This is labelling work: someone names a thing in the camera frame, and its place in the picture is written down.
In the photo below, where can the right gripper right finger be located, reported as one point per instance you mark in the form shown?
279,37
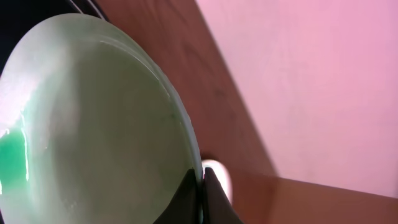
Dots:
216,206

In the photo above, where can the white plate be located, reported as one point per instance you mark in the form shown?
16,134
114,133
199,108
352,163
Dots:
222,175
92,131

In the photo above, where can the round black tray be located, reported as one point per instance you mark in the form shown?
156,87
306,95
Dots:
19,16

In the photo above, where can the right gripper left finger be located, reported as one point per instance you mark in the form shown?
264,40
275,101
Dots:
183,207

